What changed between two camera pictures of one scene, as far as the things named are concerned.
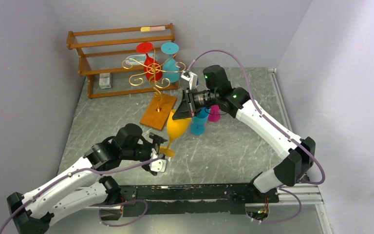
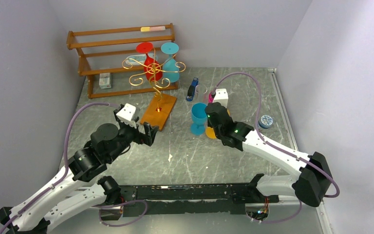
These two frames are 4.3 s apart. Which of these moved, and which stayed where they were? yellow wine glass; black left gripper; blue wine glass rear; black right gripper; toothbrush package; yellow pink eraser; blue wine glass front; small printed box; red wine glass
Moved: yellow wine glass; black right gripper; black left gripper
Stayed: blue wine glass rear; yellow pink eraser; blue wine glass front; red wine glass; small printed box; toothbrush package
